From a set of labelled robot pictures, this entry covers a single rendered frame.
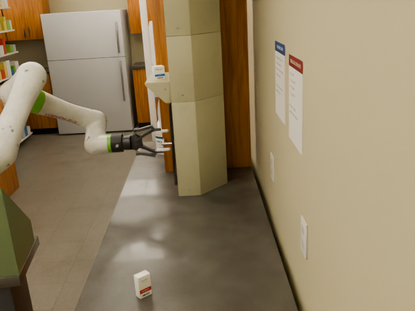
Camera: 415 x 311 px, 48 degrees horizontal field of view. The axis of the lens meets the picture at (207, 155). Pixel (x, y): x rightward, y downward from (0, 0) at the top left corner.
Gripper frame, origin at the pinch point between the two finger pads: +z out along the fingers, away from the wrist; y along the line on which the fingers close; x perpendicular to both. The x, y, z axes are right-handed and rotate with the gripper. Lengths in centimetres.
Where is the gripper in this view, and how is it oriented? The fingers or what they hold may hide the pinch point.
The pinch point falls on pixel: (164, 140)
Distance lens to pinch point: 236.2
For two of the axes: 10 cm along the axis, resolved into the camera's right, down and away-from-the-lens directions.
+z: 10.0, -0.6, 0.0
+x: -0.2, -3.1, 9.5
